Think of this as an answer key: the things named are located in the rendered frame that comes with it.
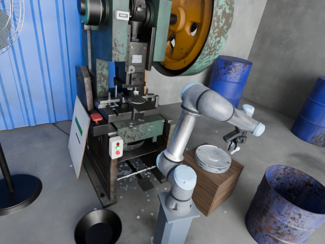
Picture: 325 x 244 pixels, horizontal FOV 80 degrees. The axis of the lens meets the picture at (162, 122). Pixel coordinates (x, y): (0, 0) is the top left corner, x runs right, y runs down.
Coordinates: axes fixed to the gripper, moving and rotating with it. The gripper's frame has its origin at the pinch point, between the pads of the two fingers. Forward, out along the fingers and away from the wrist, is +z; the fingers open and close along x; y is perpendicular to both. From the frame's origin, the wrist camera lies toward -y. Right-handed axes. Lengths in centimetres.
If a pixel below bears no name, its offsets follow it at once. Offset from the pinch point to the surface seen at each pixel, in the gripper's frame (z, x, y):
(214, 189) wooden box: 27.5, -8.5, -9.8
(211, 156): 16.9, 15.3, -1.4
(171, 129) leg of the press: -1.1, 31.4, -32.9
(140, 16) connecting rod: -75, 46, -60
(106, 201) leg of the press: 53, 17, -84
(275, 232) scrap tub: 37, -42, 20
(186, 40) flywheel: -64, 51, -25
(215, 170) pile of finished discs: 19.0, 1.7, -4.9
